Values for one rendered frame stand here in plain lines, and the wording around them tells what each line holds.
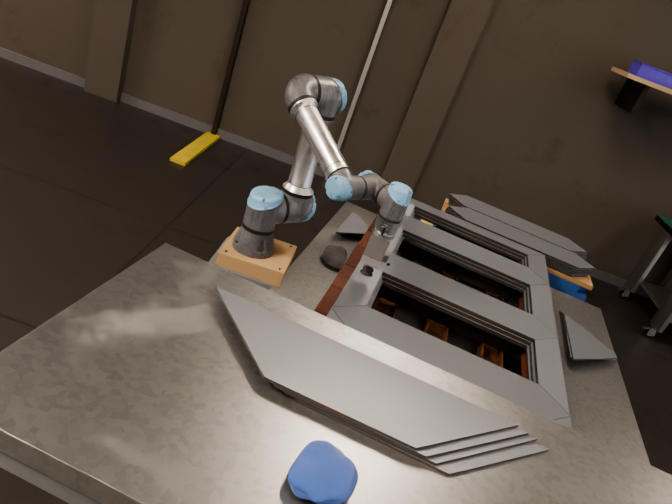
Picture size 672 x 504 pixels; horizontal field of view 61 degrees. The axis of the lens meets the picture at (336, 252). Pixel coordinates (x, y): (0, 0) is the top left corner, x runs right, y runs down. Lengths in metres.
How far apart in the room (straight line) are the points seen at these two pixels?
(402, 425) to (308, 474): 0.23
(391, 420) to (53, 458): 0.54
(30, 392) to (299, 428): 0.42
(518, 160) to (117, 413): 4.58
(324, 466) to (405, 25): 4.31
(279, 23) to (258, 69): 0.41
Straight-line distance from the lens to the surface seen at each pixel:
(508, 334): 2.06
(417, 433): 1.07
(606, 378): 2.36
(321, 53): 5.02
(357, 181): 1.73
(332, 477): 0.92
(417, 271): 2.12
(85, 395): 0.98
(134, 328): 1.11
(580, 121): 5.23
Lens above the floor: 1.74
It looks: 26 degrees down
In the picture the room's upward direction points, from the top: 21 degrees clockwise
